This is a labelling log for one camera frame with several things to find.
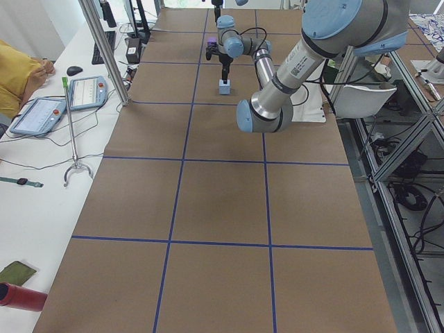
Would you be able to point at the green bean bag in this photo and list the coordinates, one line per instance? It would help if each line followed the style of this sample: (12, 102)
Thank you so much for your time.
(17, 273)

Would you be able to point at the red water bottle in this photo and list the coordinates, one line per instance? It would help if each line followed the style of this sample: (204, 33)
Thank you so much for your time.
(18, 297)

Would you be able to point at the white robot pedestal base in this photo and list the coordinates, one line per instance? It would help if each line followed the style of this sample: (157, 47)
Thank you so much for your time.
(308, 104)

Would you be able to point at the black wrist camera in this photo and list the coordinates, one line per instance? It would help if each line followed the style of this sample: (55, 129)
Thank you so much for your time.
(212, 49)

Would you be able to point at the green handled reach grabber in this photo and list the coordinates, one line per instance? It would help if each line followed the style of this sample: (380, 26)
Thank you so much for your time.
(77, 164)

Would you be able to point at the black computer mouse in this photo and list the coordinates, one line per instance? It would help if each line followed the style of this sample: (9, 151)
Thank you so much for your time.
(74, 70)

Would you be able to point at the green strap smartwatch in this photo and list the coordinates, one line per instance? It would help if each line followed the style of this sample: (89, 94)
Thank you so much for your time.
(22, 182)

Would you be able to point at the black power adapter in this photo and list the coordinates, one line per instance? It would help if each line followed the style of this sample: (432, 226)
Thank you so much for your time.
(133, 51)

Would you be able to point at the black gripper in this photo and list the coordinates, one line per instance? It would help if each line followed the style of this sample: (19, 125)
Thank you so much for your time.
(225, 62)

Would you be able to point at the far teach pendant tablet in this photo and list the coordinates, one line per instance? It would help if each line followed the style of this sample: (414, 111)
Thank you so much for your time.
(85, 93)

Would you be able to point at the white chair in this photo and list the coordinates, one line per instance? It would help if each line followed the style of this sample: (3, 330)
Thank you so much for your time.
(358, 101)

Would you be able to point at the near teach pendant tablet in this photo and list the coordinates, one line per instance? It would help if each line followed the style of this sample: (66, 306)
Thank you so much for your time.
(39, 117)

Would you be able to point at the teach pendant tablet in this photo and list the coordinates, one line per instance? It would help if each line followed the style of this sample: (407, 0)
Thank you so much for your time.
(39, 117)
(85, 93)

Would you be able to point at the light blue foam block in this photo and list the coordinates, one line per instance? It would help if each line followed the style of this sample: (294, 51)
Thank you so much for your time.
(224, 87)

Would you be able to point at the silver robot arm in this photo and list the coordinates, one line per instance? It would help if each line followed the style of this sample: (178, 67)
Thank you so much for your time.
(328, 27)

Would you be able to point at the person in yellow shirt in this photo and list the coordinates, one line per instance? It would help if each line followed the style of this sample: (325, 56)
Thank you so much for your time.
(21, 76)

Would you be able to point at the aluminium frame post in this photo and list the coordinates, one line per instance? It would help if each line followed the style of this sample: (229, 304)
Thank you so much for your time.
(98, 34)

